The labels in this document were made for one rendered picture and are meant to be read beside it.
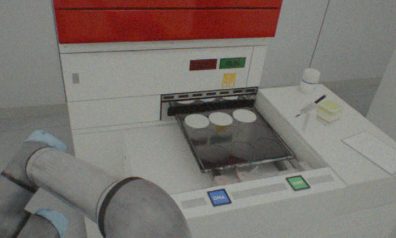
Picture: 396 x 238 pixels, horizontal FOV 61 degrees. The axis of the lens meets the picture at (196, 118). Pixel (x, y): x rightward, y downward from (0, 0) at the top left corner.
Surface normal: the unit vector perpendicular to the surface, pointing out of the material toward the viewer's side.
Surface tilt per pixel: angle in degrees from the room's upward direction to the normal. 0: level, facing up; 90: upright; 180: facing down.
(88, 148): 90
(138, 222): 10
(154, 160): 0
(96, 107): 90
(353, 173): 0
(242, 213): 90
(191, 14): 90
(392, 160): 0
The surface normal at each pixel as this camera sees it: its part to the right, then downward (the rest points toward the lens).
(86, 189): -0.55, -0.47
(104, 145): 0.31, 0.54
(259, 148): 0.08, -0.83
